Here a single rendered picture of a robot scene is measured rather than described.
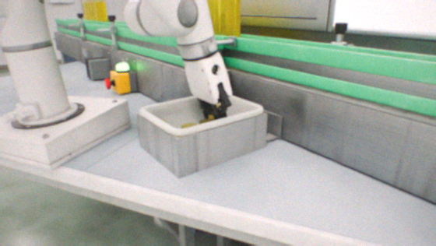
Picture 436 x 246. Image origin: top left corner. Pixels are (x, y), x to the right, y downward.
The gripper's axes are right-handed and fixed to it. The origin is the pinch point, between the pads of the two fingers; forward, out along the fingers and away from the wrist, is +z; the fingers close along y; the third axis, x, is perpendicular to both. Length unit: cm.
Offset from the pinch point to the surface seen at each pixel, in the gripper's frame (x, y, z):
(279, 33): -36.8, 14.7, -6.6
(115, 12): -175, 613, 36
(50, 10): -59, 610, 0
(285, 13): -34.9, 9.4, -13.1
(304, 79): -16.0, -12.5, -5.4
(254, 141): -2.5, -9.6, 3.9
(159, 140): 15.0, -3.6, -3.7
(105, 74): 3, 77, 3
